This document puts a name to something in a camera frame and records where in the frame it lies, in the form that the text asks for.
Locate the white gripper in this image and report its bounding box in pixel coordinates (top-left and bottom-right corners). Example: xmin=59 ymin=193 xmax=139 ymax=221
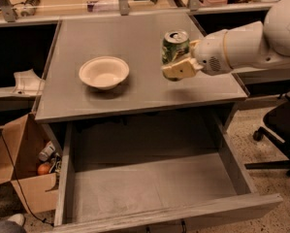
xmin=161 ymin=32 xmax=232 ymax=81

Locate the green soda can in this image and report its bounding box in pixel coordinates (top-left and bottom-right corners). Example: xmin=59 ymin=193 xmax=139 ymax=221
xmin=162 ymin=30 xmax=189 ymax=67

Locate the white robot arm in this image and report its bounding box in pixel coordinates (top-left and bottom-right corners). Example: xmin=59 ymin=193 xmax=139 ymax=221
xmin=161 ymin=0 xmax=290 ymax=81

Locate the grey cabinet with top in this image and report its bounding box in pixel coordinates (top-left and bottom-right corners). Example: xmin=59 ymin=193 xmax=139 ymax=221
xmin=36 ymin=13 xmax=247 ymax=123

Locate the open grey top drawer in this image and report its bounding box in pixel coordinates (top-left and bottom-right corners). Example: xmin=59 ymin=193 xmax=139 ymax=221
xmin=54 ymin=109 xmax=282 ymax=233

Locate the white paper bowl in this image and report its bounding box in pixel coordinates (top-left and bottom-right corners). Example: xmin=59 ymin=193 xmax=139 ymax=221
xmin=79 ymin=56 xmax=129 ymax=90

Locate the black office chair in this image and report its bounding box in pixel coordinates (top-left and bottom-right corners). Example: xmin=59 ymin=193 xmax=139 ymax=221
xmin=245 ymin=91 xmax=290 ymax=177

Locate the white paper on shelf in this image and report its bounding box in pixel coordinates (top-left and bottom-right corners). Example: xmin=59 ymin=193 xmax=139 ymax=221
xmin=13 ymin=69 xmax=46 ymax=96

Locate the handheld tool on desk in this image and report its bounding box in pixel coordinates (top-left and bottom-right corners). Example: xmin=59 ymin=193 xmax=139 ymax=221
xmin=20 ymin=0 xmax=41 ymax=17

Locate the white bottle in box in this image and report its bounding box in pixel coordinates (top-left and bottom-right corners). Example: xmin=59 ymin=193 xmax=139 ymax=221
xmin=38 ymin=142 xmax=55 ymax=162

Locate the orange fruit in box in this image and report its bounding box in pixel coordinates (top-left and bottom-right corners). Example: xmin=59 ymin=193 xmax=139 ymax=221
xmin=37 ymin=163 xmax=50 ymax=176

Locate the brown cardboard box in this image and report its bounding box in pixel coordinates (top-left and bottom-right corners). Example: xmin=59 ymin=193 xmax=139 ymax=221
xmin=0 ymin=114 xmax=58 ymax=214

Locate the white shoe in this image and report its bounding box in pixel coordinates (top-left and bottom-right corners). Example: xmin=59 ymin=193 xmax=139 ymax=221
xmin=8 ymin=214 xmax=25 ymax=226

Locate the black floor cable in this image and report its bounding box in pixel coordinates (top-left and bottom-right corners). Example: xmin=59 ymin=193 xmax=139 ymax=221
xmin=0 ymin=110 xmax=54 ymax=227

